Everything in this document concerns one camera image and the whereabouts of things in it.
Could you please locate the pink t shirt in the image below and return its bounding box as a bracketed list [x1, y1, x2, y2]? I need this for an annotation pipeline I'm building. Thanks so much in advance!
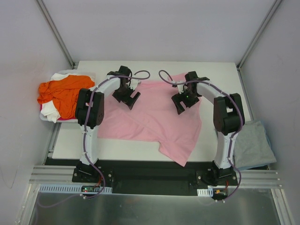
[97, 80, 202, 166]

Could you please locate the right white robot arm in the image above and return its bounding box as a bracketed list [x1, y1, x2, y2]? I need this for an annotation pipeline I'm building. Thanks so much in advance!
[171, 71, 245, 185]

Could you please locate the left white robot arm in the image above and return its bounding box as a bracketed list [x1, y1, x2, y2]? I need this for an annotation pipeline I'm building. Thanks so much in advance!
[75, 66, 140, 182]

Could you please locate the orange t shirt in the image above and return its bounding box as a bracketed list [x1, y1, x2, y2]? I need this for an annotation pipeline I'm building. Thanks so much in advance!
[37, 75, 95, 120]

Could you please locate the white t shirt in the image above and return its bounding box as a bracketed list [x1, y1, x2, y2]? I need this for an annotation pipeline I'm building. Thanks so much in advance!
[40, 70, 79, 123]

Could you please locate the grey folded t shirt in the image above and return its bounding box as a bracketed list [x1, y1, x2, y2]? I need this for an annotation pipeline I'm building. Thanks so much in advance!
[233, 120, 278, 168]

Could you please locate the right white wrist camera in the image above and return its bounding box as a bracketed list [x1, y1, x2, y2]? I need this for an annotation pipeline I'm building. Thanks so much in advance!
[174, 81, 187, 94]

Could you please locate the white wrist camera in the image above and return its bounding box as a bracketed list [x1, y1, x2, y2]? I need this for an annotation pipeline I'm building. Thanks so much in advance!
[174, 81, 187, 94]
[127, 79, 141, 90]

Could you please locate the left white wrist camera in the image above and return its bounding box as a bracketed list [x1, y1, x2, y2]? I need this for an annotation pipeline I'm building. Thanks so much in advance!
[127, 79, 141, 90]

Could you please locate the right aluminium corner post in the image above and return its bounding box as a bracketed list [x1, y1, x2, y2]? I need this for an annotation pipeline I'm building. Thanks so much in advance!
[236, 0, 284, 71]

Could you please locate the aluminium corner post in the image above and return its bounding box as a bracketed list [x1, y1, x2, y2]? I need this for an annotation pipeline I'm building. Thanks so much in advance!
[236, 0, 284, 71]
[35, 0, 75, 69]

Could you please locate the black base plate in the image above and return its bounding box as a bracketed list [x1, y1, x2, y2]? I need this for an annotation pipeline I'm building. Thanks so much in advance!
[72, 160, 238, 196]

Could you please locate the right slotted cable duct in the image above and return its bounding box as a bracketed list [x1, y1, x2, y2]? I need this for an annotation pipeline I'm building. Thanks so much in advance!
[197, 188, 213, 197]

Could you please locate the slotted cable duct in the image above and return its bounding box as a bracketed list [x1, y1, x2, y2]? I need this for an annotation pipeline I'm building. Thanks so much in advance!
[197, 188, 213, 197]
[39, 184, 113, 195]

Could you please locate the aluminium extrusion rail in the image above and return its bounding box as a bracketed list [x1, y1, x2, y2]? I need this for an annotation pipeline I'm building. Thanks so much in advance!
[30, 158, 283, 188]

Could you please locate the left slotted cable duct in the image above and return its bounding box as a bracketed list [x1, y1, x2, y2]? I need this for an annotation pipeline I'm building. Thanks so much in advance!
[39, 184, 113, 195]

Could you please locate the left aluminium corner post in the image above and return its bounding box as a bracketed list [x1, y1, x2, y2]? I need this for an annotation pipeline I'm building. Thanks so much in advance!
[35, 0, 75, 69]

